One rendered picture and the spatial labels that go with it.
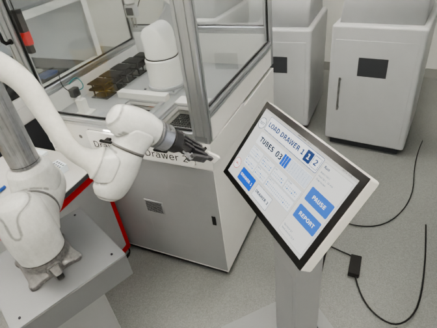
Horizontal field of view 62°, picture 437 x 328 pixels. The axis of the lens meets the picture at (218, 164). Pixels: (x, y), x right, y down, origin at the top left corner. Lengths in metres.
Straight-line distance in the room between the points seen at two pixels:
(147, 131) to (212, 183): 0.70
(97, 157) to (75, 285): 0.44
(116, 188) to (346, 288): 1.51
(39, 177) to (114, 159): 0.38
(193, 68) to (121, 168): 0.54
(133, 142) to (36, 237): 0.43
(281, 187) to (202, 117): 0.54
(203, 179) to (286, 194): 0.68
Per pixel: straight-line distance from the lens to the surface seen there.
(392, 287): 2.28
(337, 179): 1.02
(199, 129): 1.56
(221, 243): 2.00
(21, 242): 1.27
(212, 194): 1.76
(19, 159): 1.36
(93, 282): 1.30
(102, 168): 1.07
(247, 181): 1.26
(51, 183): 1.40
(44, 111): 1.08
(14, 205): 1.25
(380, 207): 2.71
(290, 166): 1.14
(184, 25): 1.39
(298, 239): 1.06
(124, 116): 1.05
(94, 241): 1.40
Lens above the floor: 1.79
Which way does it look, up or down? 36 degrees down
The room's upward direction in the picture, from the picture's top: 8 degrees counter-clockwise
